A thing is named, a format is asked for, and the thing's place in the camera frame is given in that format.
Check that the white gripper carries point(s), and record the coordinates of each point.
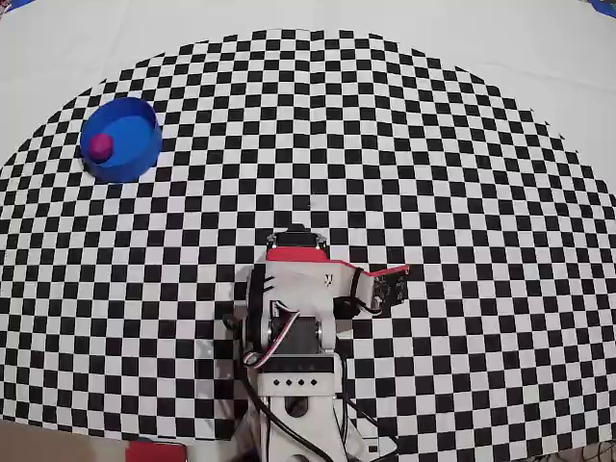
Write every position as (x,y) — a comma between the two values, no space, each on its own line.
(299,241)

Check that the red flat object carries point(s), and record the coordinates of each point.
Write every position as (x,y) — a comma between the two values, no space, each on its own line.
(156,452)

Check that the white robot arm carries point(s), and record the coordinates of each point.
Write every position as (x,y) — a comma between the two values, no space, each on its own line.
(296,391)

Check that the pink faceted ball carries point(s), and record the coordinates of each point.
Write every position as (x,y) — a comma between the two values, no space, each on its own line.
(102,146)

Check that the blue round box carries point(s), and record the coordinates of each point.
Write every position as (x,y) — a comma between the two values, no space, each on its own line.
(120,142)

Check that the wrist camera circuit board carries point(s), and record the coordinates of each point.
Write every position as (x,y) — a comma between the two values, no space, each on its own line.
(391,289)

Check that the checkerboard printed white sheet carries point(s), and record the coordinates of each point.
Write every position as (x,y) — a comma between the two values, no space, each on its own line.
(433,192)

